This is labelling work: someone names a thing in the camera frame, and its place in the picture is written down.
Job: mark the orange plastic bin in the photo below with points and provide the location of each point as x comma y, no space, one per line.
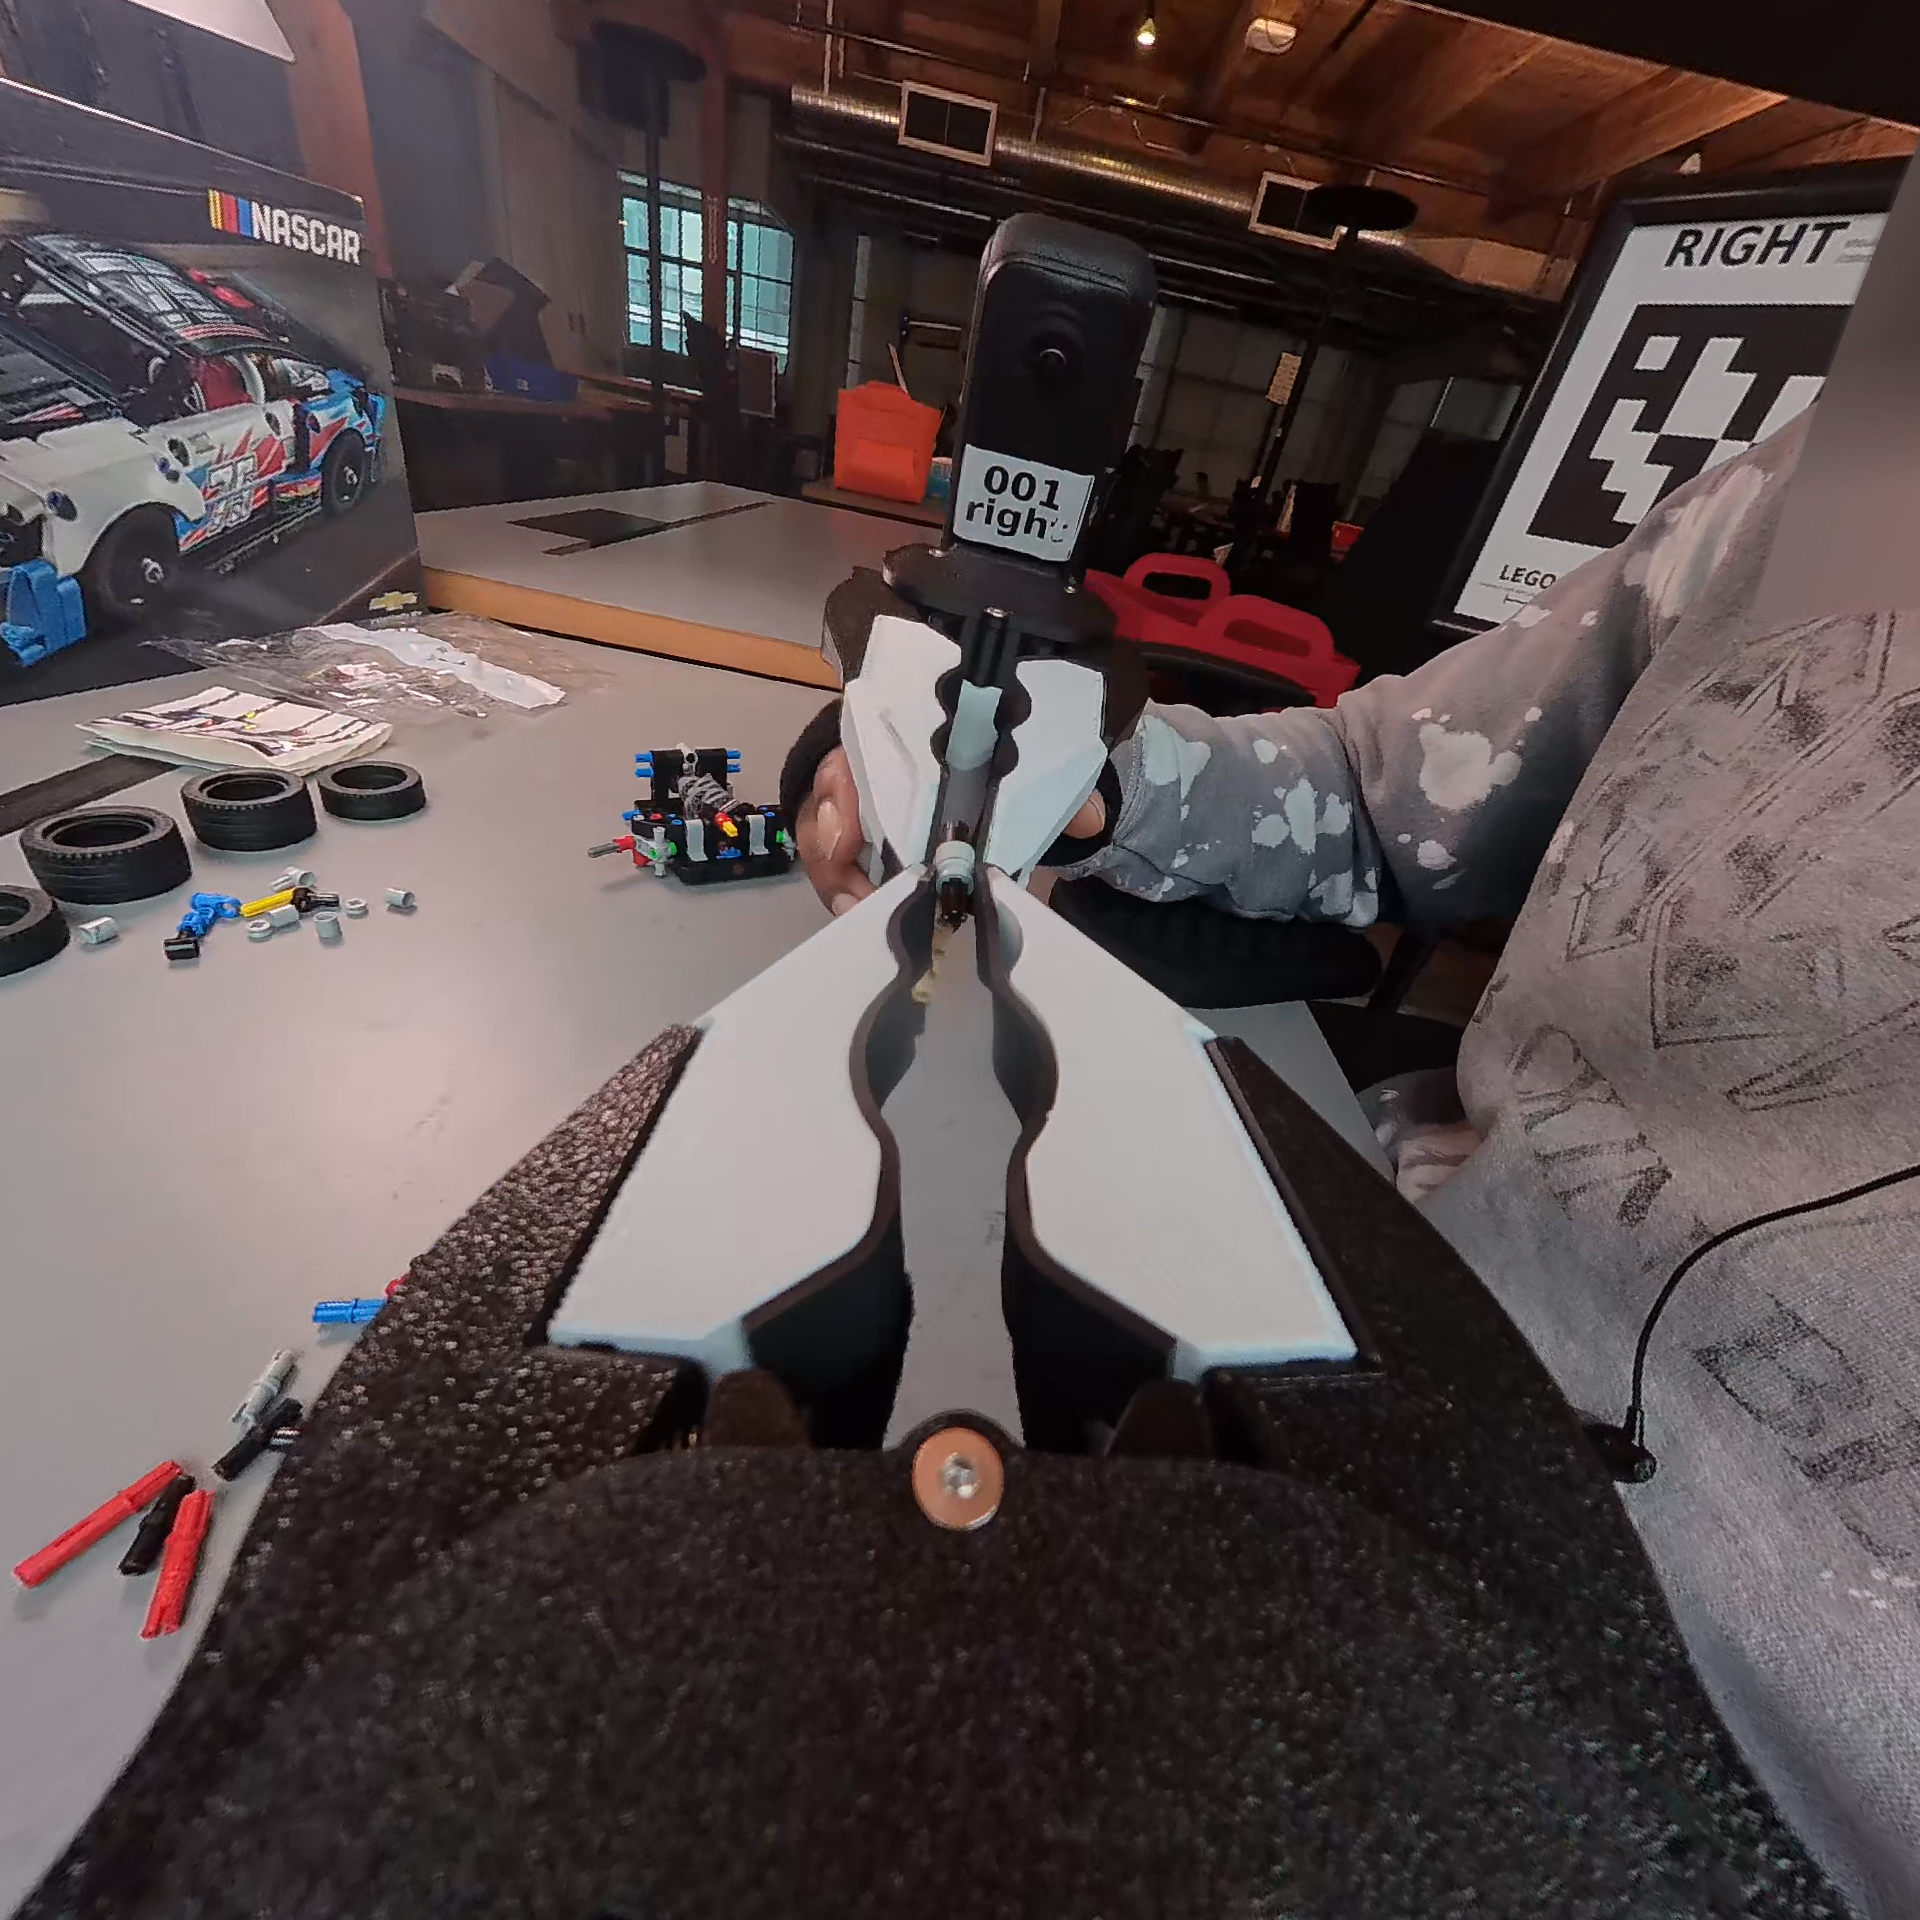
885,441

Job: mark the person's right hand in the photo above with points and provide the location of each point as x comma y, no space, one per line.
836,823

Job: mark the red plastic container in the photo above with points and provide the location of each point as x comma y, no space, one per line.
1290,662
1188,562

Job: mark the clear plastic bag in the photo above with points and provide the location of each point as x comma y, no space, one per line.
378,662

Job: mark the person's right forearm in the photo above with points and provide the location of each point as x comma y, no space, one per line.
1320,780

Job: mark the paned window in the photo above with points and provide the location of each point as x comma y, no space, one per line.
706,270

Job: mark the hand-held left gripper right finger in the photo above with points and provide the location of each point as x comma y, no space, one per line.
1188,1188

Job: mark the small black chassis assembly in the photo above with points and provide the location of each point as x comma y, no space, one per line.
706,835

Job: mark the white board with square marker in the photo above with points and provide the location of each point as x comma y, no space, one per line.
1695,407

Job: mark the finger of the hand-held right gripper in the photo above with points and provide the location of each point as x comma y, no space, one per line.
893,736
1059,749

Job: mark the black rubber tyre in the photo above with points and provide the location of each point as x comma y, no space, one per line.
203,819
36,944
334,795
45,863

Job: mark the pile of small connector pins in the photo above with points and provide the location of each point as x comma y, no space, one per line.
99,1523

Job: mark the blue angled connector piece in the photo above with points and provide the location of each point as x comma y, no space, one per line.
211,910

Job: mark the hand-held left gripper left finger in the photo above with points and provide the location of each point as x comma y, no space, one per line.
720,1188

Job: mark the printed sticker sheet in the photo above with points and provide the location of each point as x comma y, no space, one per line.
228,730

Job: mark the yellow axle connector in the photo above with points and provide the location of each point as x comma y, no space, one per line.
271,901

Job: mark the person's grey patterned hoodie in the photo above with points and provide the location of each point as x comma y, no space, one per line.
1727,1050

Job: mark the silver air duct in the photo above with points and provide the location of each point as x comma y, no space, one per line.
1050,143

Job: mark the grey beam with tan pins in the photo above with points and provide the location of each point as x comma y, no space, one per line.
933,960

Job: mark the grey table with wooden edge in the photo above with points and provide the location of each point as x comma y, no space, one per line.
674,570

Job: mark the grey desk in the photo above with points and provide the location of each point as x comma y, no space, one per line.
378,1079

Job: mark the group of small grey bushes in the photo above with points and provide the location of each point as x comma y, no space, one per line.
399,900

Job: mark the race car printed box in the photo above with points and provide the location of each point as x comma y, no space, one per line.
228,452

